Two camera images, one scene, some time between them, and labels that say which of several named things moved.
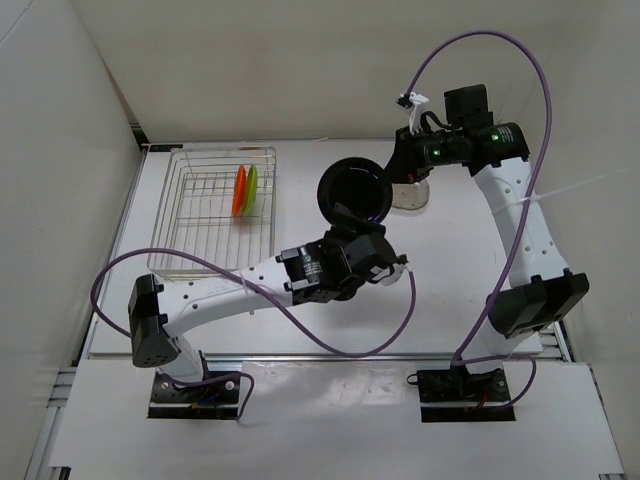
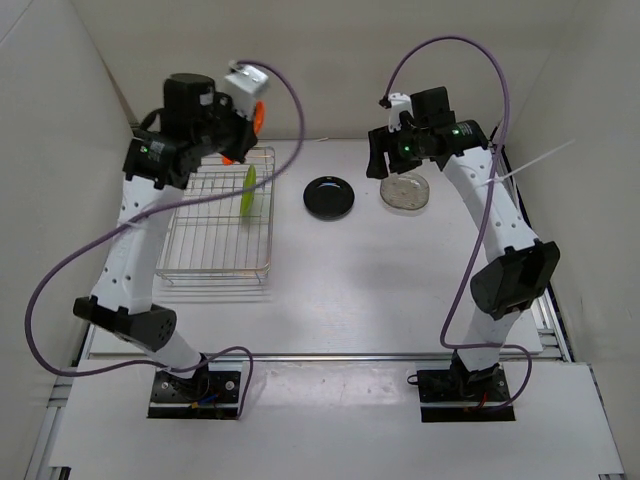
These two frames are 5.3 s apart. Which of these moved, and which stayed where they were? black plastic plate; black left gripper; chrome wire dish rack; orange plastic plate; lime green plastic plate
Moved: orange plastic plate; black left gripper; black plastic plate
Stayed: chrome wire dish rack; lime green plastic plate
